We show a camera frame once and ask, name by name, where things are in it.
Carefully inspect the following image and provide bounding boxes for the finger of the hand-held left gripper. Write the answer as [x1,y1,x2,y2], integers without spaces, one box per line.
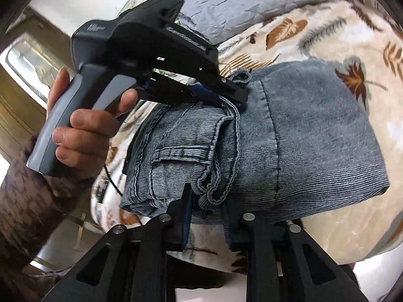
[198,67,250,105]
[137,75,222,105]

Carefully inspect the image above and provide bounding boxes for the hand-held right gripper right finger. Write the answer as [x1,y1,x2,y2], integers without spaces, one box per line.
[220,199,369,302]

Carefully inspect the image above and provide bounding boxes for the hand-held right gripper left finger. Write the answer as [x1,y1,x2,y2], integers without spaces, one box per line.
[41,183,194,302]

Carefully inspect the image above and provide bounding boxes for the blue denim pants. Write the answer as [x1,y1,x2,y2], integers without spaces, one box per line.
[119,59,391,224]

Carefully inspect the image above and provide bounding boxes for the person's left forearm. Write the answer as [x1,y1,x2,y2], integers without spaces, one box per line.
[0,134,106,291]

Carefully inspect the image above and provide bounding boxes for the person's left hand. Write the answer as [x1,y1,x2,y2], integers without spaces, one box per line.
[47,67,139,180]

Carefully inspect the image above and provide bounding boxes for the grey pillow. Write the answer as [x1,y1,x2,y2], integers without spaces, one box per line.
[172,0,340,46]

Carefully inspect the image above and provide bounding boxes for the cream leaf-print blanket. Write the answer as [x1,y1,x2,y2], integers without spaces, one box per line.
[90,0,403,273]

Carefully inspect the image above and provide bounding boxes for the brown wooden furniture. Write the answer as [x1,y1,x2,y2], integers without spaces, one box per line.
[0,6,68,164]

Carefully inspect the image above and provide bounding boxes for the black cable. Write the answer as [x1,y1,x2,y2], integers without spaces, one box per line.
[102,163,125,196]

